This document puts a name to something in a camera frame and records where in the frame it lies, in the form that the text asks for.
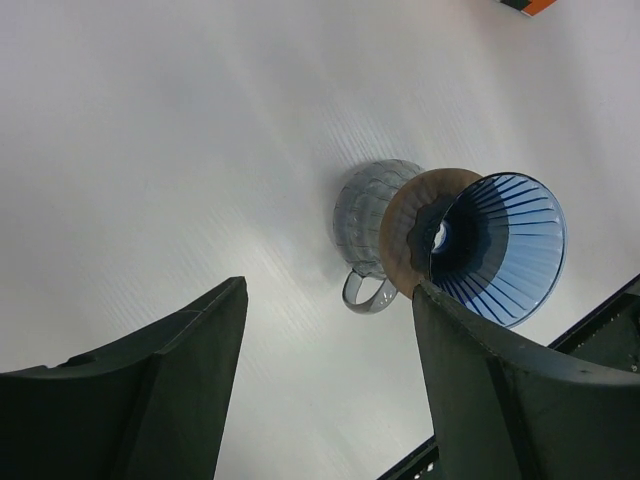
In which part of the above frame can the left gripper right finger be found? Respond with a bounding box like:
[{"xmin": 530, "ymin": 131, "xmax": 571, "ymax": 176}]
[{"xmin": 411, "ymin": 278, "xmax": 640, "ymax": 480}]

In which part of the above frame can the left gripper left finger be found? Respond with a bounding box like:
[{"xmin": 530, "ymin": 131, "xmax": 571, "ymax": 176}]
[{"xmin": 1, "ymin": 277, "xmax": 248, "ymax": 479}]

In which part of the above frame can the blue glass dripper cone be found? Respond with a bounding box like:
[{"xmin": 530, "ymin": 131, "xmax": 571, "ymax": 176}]
[{"xmin": 407, "ymin": 172, "xmax": 568, "ymax": 328}]

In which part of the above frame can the orange coffee filter box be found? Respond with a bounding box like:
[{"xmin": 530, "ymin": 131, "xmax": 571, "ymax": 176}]
[{"xmin": 498, "ymin": 0, "xmax": 556, "ymax": 17}]

